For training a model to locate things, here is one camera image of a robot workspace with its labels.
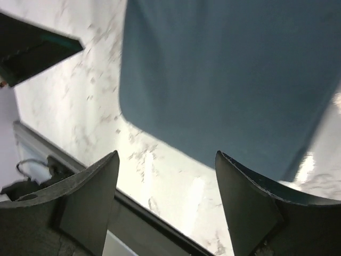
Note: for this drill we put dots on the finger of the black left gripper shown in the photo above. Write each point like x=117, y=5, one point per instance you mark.
x=28, y=50

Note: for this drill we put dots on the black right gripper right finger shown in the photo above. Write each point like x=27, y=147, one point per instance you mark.
x=265, y=217

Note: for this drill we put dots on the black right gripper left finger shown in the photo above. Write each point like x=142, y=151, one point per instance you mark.
x=69, y=217

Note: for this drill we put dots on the blue-grey t-shirt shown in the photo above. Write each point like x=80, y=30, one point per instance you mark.
x=249, y=78

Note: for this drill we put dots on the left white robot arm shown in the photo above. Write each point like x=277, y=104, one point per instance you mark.
x=9, y=156

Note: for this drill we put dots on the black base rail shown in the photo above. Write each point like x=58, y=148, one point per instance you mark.
x=132, y=228

